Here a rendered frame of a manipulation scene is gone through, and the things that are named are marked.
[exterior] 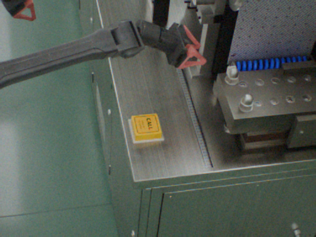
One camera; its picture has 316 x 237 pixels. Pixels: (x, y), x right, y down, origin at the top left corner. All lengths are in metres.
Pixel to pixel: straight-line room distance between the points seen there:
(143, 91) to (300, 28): 0.46
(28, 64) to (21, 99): 1.58
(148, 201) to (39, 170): 1.12
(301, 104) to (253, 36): 0.21
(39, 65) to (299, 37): 0.70
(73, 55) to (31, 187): 1.30
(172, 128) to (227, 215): 0.32
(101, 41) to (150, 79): 0.38
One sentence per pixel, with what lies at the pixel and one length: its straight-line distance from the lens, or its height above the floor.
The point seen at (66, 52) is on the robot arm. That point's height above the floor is 1.21.
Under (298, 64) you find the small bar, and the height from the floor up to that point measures 1.05.
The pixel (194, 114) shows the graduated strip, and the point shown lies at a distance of 1.74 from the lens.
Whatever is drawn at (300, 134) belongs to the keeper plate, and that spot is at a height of 0.96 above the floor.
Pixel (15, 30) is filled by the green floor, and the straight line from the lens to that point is 3.34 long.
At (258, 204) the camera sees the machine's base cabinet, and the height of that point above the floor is 0.71.
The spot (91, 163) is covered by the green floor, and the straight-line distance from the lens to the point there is 2.74.
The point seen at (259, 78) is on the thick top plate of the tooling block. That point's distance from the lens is 1.69.
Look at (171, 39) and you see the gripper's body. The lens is 1.58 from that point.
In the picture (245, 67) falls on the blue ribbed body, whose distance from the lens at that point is 1.70.
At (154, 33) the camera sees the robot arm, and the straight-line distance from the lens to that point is 1.55.
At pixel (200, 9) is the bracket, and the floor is 1.14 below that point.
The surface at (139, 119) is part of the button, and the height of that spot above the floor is 0.92.
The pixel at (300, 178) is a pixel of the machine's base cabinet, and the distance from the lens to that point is 1.78.
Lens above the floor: 2.20
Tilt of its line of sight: 49 degrees down
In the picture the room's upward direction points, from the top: 7 degrees clockwise
